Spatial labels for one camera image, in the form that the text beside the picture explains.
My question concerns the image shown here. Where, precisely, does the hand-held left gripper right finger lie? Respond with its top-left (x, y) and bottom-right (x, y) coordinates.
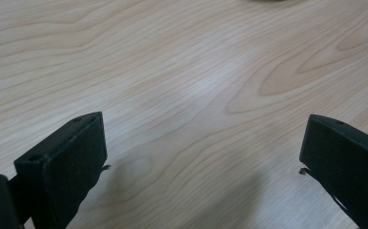
top-left (298, 114), bottom-right (368, 229)

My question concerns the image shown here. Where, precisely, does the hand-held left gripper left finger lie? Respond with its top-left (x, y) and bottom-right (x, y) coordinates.
top-left (13, 111), bottom-right (109, 229)

